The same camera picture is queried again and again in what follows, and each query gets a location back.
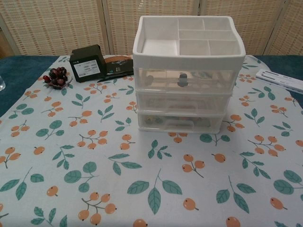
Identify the black cardboard box with label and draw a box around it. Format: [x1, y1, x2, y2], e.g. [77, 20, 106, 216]
[69, 44, 106, 83]

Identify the woven bamboo folding screen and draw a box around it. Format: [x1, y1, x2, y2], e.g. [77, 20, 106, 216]
[0, 0, 303, 57]

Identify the white drawer organizer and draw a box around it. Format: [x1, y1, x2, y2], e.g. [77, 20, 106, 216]
[132, 15, 246, 132]

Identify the small black knob-shaped bottle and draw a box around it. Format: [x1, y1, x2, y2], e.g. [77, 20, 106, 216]
[177, 73, 188, 87]

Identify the flat black printed sleeve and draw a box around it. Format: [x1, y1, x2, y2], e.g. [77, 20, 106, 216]
[104, 58, 135, 74]

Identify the white folding laptop stand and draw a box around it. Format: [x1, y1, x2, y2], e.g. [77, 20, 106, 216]
[255, 69, 303, 92]

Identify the dark red grape bunch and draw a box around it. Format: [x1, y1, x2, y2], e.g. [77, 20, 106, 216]
[43, 67, 73, 90]

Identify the floral leaf-print tablecloth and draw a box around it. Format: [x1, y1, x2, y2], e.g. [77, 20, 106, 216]
[0, 54, 303, 227]

